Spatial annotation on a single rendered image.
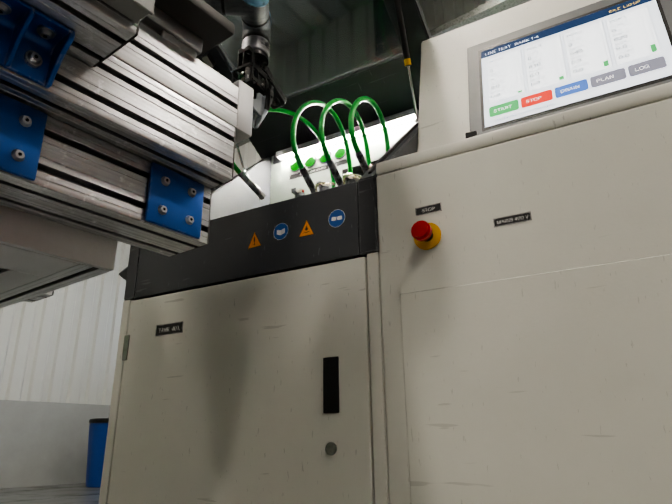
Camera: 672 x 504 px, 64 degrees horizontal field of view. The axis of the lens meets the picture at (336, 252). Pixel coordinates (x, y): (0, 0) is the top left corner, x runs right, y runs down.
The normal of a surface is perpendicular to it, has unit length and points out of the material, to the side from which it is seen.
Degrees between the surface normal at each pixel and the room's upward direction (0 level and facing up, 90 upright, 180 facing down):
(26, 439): 90
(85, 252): 90
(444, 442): 90
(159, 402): 90
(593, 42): 76
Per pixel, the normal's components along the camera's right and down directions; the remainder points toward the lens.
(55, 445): 0.80, -0.21
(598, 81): -0.48, -0.50
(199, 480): -0.49, -0.29
